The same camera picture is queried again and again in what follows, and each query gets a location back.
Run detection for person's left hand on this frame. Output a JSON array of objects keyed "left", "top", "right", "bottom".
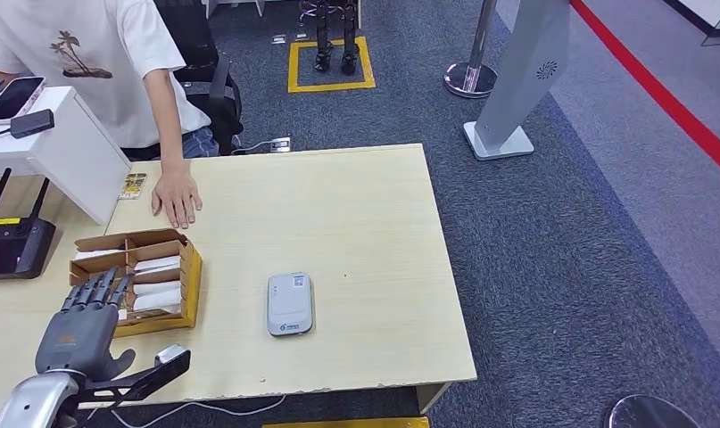
[{"left": 151, "top": 162, "right": 204, "bottom": 230}]

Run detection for yellow floor tape square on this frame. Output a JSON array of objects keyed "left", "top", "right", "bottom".
[
  {"left": 261, "top": 416, "right": 432, "bottom": 428},
  {"left": 286, "top": 35, "right": 377, "bottom": 94}
]

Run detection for black office chair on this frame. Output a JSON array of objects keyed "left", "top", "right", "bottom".
[{"left": 155, "top": 0, "right": 245, "bottom": 156}]

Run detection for black router with antennas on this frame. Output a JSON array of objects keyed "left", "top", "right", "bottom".
[{"left": 0, "top": 168, "right": 57, "bottom": 281}]

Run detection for pale grey floor kiosk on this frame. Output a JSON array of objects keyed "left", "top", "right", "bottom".
[{"left": 462, "top": 0, "right": 574, "bottom": 161}]

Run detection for round chrome base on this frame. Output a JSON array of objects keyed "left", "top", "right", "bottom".
[{"left": 603, "top": 393, "right": 702, "bottom": 428}]

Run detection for red floor tape line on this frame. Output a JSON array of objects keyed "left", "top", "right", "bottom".
[{"left": 571, "top": 0, "right": 720, "bottom": 183}]

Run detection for chrome stanchion post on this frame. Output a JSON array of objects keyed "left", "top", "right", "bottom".
[{"left": 443, "top": 0, "right": 501, "bottom": 99}]

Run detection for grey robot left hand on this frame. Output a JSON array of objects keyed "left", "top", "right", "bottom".
[{"left": 35, "top": 267, "right": 137, "bottom": 383}]

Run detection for white stand box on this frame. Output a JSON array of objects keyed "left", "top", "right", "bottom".
[{"left": 0, "top": 86, "right": 132, "bottom": 226}]

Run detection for smartphone with pale case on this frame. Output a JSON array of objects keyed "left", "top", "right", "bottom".
[{"left": 0, "top": 77, "right": 46, "bottom": 126}]

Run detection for black power bank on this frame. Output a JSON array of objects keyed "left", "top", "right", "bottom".
[{"left": 9, "top": 108, "right": 55, "bottom": 140}]

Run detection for grey power strip cable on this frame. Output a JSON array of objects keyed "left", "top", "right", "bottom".
[{"left": 230, "top": 140, "right": 272, "bottom": 157}]

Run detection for cardboard card organizer box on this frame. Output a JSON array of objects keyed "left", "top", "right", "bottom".
[{"left": 68, "top": 228, "right": 203, "bottom": 339}]

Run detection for white room key card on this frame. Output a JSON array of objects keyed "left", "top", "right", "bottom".
[
  {"left": 74, "top": 248, "right": 124, "bottom": 261},
  {"left": 133, "top": 255, "right": 182, "bottom": 275},
  {"left": 128, "top": 290, "right": 184, "bottom": 314},
  {"left": 131, "top": 281, "right": 184, "bottom": 298}
]

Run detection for black camera bracket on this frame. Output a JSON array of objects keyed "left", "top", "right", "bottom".
[{"left": 75, "top": 350, "right": 192, "bottom": 408}]

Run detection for black humanoid robot legs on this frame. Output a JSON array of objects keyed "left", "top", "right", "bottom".
[{"left": 300, "top": 0, "right": 364, "bottom": 76}]

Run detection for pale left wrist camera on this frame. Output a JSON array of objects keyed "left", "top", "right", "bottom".
[{"left": 153, "top": 343, "right": 190, "bottom": 366}]

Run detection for light wood desk leg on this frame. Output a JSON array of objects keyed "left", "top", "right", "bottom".
[{"left": 417, "top": 383, "right": 453, "bottom": 416}]

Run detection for white table legs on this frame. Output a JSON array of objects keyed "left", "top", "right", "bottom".
[{"left": 203, "top": 0, "right": 267, "bottom": 18}]

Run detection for white card reader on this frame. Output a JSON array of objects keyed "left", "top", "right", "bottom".
[{"left": 267, "top": 272, "right": 315, "bottom": 338}]

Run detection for yellow green printed card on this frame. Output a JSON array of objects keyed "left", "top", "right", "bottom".
[{"left": 118, "top": 172, "right": 148, "bottom": 202}]

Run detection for white cable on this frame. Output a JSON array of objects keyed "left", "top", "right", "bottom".
[{"left": 110, "top": 395, "right": 287, "bottom": 428}]

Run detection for person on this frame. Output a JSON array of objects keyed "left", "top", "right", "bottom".
[{"left": 0, "top": 0, "right": 219, "bottom": 230}]

